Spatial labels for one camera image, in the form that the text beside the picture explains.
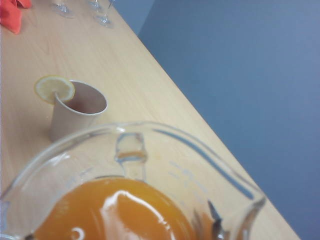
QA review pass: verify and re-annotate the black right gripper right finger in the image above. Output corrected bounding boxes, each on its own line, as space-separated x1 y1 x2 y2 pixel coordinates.
191 199 226 240

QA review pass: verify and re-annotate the clear cup for orange juice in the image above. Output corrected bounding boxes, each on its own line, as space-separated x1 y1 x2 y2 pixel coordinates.
0 120 267 240

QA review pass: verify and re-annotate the beige paper cup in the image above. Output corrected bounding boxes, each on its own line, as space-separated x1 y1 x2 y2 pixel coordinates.
48 79 109 143

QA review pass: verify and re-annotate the yellow lemon slice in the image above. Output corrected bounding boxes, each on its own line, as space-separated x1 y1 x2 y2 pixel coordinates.
33 75 76 105

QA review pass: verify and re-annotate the red cloth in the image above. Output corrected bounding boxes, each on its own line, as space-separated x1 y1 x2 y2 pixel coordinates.
0 0 32 35

